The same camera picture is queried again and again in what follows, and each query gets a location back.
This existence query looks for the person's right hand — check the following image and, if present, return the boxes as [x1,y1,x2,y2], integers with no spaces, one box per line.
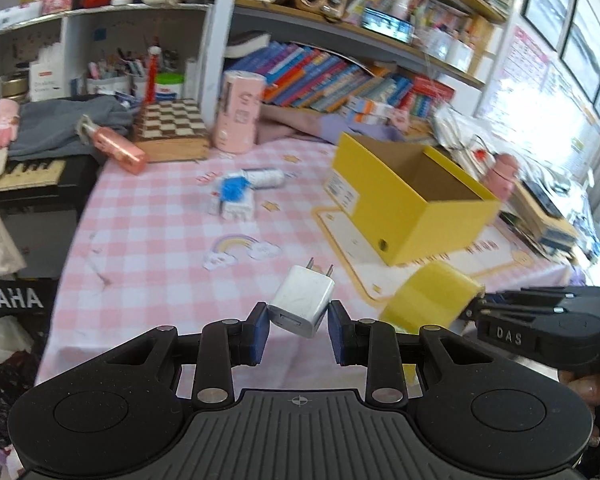
[565,373,600,408]

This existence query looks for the white spray bottle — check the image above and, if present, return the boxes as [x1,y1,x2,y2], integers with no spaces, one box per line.
[242,168,287,190]

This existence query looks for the pink spray bottle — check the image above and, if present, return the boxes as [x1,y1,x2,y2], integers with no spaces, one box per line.
[76,114,149,176]

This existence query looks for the phone with lit screen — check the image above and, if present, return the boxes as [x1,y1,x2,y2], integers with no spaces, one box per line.
[360,6,416,44]

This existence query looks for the pink cylindrical humidifier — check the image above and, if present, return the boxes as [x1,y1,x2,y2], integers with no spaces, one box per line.
[212,70,266,154]

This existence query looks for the white green-lidded tub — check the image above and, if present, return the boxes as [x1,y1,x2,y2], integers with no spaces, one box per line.
[154,73,186,102]

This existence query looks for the alphabet wall poster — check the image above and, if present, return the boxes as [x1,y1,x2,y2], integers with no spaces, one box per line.
[489,24,552,117]

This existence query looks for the red book set box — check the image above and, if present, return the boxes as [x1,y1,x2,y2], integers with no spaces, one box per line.
[411,76,455,120]

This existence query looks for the pink water bottle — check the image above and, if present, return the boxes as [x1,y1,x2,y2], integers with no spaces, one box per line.
[481,153,522,202]

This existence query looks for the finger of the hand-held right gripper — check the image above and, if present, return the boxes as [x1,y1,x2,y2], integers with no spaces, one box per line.
[461,304,600,334]
[484,285,600,307]

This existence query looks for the black piano keyboard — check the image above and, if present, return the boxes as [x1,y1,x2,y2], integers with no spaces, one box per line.
[0,154,108,211]

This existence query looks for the white yellow-edged desk mat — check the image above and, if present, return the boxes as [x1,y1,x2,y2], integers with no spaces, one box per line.
[311,204,537,302]

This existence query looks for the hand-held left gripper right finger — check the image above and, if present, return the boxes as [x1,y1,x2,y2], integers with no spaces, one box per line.
[327,301,502,407]

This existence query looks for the yellow tape roll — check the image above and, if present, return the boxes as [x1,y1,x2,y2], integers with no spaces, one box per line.
[379,261,485,333]

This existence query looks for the black picture frames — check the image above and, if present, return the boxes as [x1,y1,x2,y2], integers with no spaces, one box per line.
[521,0,600,118]

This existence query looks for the pink checked desktop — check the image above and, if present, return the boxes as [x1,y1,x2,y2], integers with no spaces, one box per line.
[34,137,581,387]

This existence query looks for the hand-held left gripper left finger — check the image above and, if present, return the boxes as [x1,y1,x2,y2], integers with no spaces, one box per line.
[102,302,272,407]

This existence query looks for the grey cloth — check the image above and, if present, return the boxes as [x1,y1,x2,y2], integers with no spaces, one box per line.
[7,94,137,159]

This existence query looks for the orange white medicine box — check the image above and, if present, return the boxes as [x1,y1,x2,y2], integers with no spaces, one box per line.
[346,109,393,125]
[349,99,397,116]

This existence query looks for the black instrument case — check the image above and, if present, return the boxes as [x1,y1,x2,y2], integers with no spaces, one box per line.
[0,277,58,323]

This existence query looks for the wooden chessboard box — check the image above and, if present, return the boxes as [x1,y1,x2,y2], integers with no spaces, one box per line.
[131,99,212,164]

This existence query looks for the white shelf unit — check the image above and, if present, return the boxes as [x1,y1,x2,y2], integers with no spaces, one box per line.
[0,0,511,126]

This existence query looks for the purple cloth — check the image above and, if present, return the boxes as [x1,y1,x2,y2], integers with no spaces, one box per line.
[256,106,407,145]

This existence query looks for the white carton box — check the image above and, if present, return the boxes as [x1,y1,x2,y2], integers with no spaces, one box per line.
[29,46,64,102]

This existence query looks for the row of colourful books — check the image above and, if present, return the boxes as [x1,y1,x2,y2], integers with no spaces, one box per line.
[234,41,417,114]

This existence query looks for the white charger plug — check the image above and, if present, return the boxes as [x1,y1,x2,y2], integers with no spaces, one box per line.
[266,257,337,339]

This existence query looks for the pen holder with pens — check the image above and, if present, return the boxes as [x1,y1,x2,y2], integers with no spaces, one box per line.
[86,47,147,97]

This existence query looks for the clear plastic bags pile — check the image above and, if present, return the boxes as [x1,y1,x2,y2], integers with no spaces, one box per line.
[431,109,497,162]

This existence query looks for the yellow cardboard box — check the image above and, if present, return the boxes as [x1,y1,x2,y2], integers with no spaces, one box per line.
[324,131,502,267]

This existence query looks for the stack of brown envelopes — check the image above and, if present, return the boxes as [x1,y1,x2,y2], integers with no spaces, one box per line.
[509,179,582,262]

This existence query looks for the blue plastic bag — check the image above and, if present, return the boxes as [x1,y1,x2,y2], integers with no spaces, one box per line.
[217,174,254,204]

